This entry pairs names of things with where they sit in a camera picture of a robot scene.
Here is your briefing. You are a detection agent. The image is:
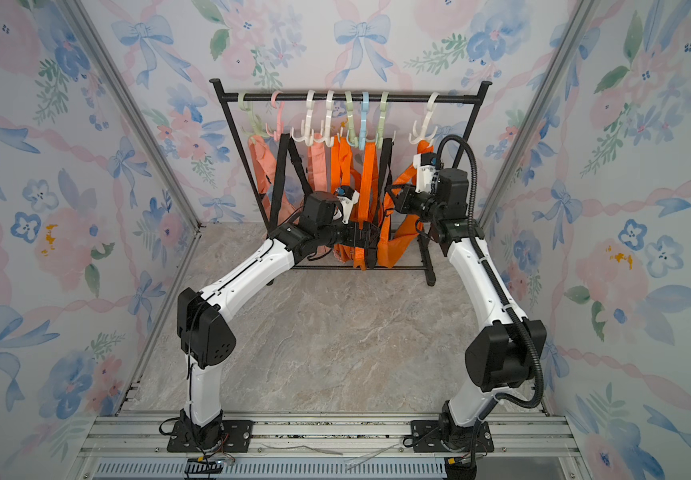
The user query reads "black metal clothes rack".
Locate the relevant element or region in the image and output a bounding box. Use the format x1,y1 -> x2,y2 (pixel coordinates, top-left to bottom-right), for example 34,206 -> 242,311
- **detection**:
210,78 -> 493,287

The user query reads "white hook far right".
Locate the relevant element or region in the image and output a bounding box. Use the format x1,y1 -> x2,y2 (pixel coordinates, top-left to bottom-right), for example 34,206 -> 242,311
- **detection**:
409,92 -> 439,145

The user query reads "pink bag far left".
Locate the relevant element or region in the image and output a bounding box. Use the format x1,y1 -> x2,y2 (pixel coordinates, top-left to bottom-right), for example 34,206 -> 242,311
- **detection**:
248,135 -> 277,216

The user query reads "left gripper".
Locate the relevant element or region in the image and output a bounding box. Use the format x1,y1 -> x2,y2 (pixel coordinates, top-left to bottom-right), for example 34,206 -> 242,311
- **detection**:
318,222 -> 381,251

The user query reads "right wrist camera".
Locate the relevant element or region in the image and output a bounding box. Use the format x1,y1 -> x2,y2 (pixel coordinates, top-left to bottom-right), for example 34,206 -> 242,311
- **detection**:
413,151 -> 441,193

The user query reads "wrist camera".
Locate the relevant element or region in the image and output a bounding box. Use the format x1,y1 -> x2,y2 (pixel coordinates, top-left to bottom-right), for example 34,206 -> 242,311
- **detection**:
413,151 -> 441,193
335,185 -> 359,224

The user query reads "blue plastic hook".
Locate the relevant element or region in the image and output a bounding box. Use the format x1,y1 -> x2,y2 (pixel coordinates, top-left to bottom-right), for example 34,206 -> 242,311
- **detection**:
357,91 -> 369,150

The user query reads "black corrugated cable conduit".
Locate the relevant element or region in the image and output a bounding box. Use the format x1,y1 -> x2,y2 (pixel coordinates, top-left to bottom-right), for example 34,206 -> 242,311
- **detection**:
436,134 -> 545,410

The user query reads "pink bag with buckle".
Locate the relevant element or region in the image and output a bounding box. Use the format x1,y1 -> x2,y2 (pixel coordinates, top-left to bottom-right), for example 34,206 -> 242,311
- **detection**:
307,142 -> 330,191

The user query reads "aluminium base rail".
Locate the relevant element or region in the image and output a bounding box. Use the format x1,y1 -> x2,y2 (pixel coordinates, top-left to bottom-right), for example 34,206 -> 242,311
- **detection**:
68,411 -> 591,479

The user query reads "green plastic hook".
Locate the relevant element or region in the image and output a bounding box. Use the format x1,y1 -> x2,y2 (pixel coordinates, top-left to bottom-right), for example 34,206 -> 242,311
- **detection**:
345,91 -> 357,147
373,91 -> 389,148

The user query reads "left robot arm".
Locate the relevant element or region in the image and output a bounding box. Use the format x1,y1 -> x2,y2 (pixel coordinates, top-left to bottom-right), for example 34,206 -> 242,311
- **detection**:
168,187 -> 359,455

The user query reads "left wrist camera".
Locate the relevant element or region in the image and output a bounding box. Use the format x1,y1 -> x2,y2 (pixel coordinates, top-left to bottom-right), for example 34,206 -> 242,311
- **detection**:
335,185 -> 359,224

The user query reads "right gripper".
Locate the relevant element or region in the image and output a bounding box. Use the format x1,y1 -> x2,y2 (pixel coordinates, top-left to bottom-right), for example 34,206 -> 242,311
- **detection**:
389,184 -> 445,227

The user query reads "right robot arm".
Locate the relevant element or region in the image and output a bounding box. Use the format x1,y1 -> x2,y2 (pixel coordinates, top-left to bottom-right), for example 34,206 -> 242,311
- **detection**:
389,169 -> 547,457

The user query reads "white plastic hook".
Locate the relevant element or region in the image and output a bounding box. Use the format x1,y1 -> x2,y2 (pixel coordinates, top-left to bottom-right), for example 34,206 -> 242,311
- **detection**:
291,90 -> 316,147
314,90 -> 336,148

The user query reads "black strap bag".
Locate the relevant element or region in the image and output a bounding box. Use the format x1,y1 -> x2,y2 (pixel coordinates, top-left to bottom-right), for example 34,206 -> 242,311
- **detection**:
367,138 -> 393,269

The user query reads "pale green hook far left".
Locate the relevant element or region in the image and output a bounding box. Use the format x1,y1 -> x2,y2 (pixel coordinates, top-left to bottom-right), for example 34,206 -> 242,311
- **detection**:
238,92 -> 266,138

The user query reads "orange bag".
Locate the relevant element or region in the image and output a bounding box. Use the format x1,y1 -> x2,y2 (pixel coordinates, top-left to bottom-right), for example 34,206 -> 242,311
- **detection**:
377,140 -> 433,268
353,142 -> 379,271
331,137 -> 353,263

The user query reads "pink plastic hook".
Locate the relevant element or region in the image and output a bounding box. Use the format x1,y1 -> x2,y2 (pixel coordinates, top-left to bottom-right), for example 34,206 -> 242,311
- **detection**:
267,90 -> 285,142

